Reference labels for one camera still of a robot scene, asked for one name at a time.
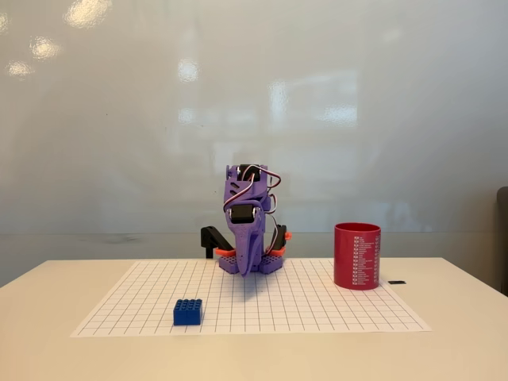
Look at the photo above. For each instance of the purple gripper black servo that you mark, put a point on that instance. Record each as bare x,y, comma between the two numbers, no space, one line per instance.
244,234

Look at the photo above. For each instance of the blue toy brick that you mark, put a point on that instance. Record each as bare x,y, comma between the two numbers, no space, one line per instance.
187,313

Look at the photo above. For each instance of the purple robot arm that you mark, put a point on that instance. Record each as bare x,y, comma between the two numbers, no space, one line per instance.
242,186

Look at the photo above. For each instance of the red cup with white print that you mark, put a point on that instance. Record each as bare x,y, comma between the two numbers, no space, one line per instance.
357,258

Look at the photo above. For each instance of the black table clamp orange knob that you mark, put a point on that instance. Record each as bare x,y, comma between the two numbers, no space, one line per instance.
281,238

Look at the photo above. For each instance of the black table clamp orange pad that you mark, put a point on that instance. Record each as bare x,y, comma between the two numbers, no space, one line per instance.
212,238

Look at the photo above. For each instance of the white grid paper sheet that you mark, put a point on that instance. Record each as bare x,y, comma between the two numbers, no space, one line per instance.
278,309

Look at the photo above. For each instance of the small flat black item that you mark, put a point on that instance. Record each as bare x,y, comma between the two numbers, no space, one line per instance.
397,282

